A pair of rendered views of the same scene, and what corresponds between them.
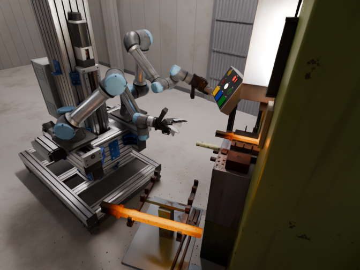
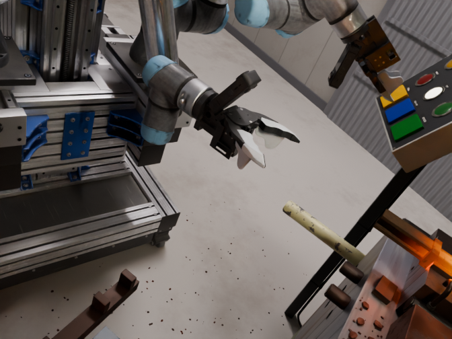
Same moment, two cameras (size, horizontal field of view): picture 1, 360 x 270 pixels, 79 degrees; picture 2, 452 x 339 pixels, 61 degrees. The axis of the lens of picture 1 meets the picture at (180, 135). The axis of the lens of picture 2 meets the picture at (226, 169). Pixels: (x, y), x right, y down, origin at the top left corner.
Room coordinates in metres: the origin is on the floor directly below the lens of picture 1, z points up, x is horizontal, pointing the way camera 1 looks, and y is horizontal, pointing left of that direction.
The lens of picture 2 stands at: (0.52, 0.05, 1.36)
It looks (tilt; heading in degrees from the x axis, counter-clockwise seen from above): 36 degrees down; 2
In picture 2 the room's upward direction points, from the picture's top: 24 degrees clockwise
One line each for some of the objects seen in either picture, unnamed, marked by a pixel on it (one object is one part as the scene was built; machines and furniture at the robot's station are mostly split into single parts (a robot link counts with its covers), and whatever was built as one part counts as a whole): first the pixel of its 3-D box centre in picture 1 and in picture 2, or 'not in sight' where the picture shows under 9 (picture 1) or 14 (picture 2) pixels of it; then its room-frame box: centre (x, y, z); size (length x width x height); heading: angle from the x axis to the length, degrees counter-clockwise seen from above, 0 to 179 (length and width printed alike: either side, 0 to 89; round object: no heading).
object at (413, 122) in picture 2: (222, 101); (407, 128); (1.52, -0.31, 1.01); 0.07 x 0.05 x 0.07; 5
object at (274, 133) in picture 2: (179, 123); (275, 138); (1.23, 0.00, 0.97); 0.09 x 0.03 x 0.06; 106
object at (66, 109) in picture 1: (68, 117); not in sight; (1.25, 0.74, 0.98); 0.13 x 0.12 x 0.14; 16
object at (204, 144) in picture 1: (222, 149); (344, 249); (1.43, -0.35, 0.62); 0.44 x 0.05 x 0.05; 70
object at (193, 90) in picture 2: (152, 121); (196, 99); (1.23, 0.19, 0.98); 0.08 x 0.05 x 0.08; 160
